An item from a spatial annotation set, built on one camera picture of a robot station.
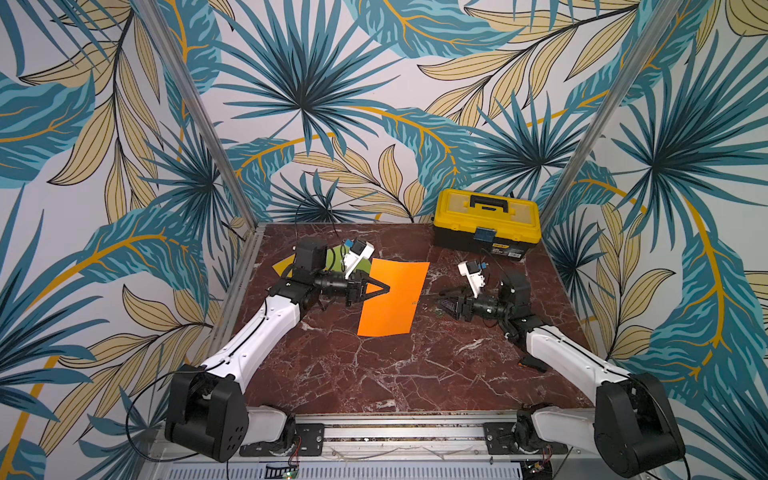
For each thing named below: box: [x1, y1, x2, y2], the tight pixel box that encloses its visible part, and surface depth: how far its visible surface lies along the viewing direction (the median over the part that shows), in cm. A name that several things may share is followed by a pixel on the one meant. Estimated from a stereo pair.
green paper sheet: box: [326, 244, 351, 272], surface depth 66 cm
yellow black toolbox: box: [433, 189, 542, 260], surface depth 103 cm
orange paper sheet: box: [357, 258, 430, 336], surface depth 71 cm
